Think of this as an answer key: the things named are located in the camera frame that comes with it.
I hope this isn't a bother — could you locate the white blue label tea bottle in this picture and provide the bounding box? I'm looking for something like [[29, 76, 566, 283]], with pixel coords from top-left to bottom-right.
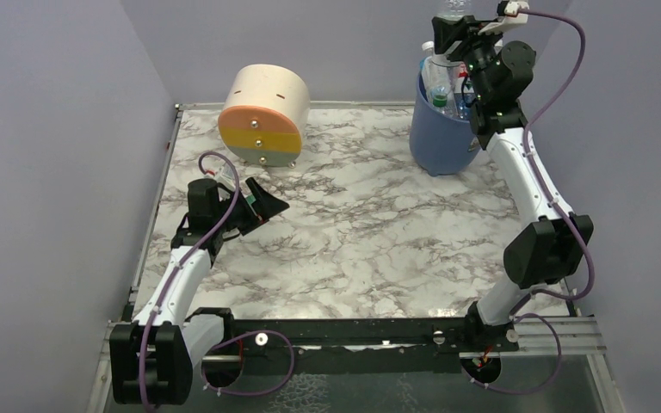
[[421, 41, 455, 117]]

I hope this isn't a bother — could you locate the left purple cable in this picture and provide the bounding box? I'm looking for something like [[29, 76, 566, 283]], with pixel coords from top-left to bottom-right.
[[138, 151, 296, 413]]

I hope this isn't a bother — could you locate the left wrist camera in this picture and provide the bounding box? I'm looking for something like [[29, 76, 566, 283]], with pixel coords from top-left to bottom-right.
[[207, 165, 238, 193]]

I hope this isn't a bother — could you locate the red label clear bottle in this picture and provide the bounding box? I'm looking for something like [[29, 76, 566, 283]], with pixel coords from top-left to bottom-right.
[[451, 63, 477, 121]]

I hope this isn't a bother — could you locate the blue plastic bin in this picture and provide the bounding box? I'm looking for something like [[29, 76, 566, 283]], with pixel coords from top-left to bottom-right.
[[409, 74, 481, 176]]

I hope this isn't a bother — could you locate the green cap clear bottle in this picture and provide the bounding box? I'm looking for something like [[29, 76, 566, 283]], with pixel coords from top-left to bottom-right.
[[426, 0, 473, 115]]

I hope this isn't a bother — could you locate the green label tea bottle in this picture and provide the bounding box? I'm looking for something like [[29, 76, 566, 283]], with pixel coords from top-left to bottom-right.
[[244, 194, 256, 206]]

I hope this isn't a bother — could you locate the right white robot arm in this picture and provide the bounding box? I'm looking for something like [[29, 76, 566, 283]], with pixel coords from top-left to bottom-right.
[[432, 2, 594, 346]]

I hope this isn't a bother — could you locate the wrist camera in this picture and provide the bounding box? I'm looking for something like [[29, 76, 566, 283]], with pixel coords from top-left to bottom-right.
[[479, 1, 529, 35], [207, 165, 238, 193]]

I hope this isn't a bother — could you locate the beige round drum box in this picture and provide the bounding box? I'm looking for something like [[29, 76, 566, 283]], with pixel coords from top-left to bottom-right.
[[217, 64, 310, 167]]

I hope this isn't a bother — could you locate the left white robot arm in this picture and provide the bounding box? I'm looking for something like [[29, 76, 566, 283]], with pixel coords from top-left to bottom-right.
[[108, 178, 289, 407]]

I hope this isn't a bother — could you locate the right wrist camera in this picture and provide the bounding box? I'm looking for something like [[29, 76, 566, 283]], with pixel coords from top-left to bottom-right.
[[479, 1, 529, 35]]

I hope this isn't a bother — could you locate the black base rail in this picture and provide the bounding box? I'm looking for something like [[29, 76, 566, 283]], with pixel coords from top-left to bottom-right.
[[120, 305, 537, 378]]

